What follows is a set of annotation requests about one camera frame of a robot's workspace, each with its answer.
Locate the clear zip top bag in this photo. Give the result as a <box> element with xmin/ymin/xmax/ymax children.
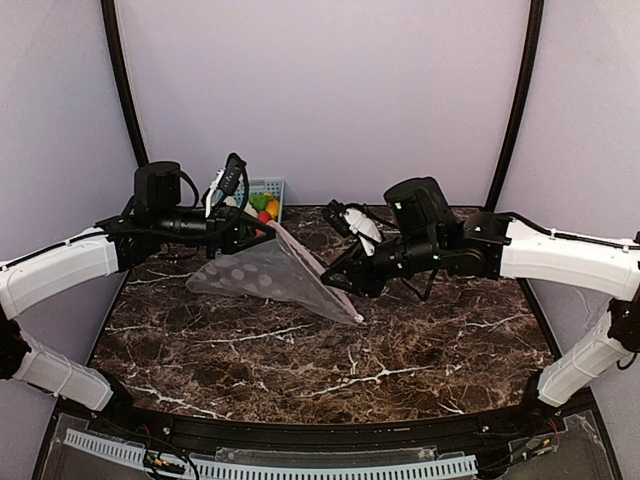
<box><xmin>186</xmin><ymin>221</ymin><xmax>364</xmax><ymax>325</ymax></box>

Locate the green bok choy toy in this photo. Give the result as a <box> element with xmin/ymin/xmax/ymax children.
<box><xmin>240</xmin><ymin>225</ymin><xmax>256</xmax><ymax>240</ymax></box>

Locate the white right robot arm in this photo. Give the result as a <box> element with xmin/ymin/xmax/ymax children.
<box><xmin>321</xmin><ymin>177</ymin><xmax>639</xmax><ymax>410</ymax></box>

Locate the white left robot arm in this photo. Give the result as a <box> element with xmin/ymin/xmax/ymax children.
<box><xmin>1</xmin><ymin>153</ymin><xmax>276</xmax><ymax>412</ymax></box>

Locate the red chili pepper toy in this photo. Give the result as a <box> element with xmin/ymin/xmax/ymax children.
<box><xmin>256</xmin><ymin>211</ymin><xmax>273</xmax><ymax>236</ymax></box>

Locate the green leafy vegetable toy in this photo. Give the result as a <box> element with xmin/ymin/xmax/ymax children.
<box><xmin>249</xmin><ymin>193</ymin><xmax>273</xmax><ymax>212</ymax></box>

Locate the light blue plastic basket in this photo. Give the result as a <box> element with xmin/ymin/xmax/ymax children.
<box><xmin>249</xmin><ymin>178</ymin><xmax>286</xmax><ymax>221</ymax></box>

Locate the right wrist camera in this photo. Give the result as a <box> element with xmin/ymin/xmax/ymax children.
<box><xmin>322</xmin><ymin>200</ymin><xmax>383</xmax><ymax>257</ymax></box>

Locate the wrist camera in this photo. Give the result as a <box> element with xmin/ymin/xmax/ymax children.
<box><xmin>322</xmin><ymin>200</ymin><xmax>383</xmax><ymax>257</ymax></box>
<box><xmin>202</xmin><ymin>152</ymin><xmax>249</xmax><ymax>218</ymax></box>

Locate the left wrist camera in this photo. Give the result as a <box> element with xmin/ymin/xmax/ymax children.
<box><xmin>202</xmin><ymin>152</ymin><xmax>249</xmax><ymax>218</ymax></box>

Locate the black front table rail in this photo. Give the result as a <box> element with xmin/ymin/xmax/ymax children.
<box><xmin>67</xmin><ymin>400</ymin><xmax>565</xmax><ymax>456</ymax></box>

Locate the white slotted cable duct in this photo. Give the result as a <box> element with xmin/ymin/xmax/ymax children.
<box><xmin>63</xmin><ymin>429</ymin><xmax>478</xmax><ymax>479</ymax></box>

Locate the black left corner post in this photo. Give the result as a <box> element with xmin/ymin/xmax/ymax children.
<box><xmin>100</xmin><ymin>0</ymin><xmax>151</xmax><ymax>166</ymax></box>

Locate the black corner post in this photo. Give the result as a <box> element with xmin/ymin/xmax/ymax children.
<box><xmin>484</xmin><ymin>0</ymin><xmax>545</xmax><ymax>212</ymax></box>
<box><xmin>100</xmin><ymin>0</ymin><xmax>151</xmax><ymax>166</ymax></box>

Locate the black right corner post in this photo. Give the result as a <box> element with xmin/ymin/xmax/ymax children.
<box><xmin>484</xmin><ymin>0</ymin><xmax>545</xmax><ymax>212</ymax></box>

